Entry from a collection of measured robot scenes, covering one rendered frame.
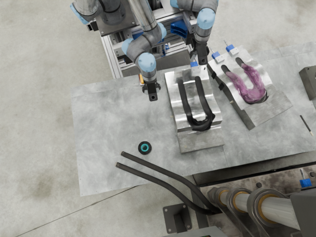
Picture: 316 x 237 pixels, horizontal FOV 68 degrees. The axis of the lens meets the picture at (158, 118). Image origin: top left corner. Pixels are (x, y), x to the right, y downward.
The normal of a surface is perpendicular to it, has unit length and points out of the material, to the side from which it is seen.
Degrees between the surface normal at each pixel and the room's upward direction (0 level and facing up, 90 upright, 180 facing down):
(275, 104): 0
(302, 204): 90
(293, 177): 0
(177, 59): 0
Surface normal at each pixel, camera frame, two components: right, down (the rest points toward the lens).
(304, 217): -0.98, 0.19
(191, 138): -0.04, -0.27
